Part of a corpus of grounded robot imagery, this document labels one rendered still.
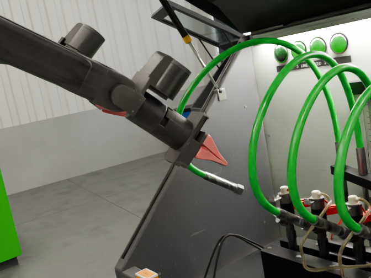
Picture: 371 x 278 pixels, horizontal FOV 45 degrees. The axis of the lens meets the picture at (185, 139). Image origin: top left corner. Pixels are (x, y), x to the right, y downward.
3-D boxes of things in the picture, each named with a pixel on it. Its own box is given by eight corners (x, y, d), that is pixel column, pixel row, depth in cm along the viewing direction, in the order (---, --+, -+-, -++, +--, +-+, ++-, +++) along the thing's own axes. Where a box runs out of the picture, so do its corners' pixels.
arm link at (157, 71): (88, 85, 75) (106, 100, 68) (126, 27, 74) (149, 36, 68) (140, 118, 82) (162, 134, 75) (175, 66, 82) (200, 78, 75)
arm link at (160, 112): (117, 112, 78) (122, 117, 73) (139, 79, 78) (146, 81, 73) (149, 133, 80) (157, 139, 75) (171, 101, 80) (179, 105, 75)
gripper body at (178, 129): (213, 117, 77) (179, 94, 75) (182, 168, 76) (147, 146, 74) (199, 116, 83) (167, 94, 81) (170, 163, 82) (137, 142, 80)
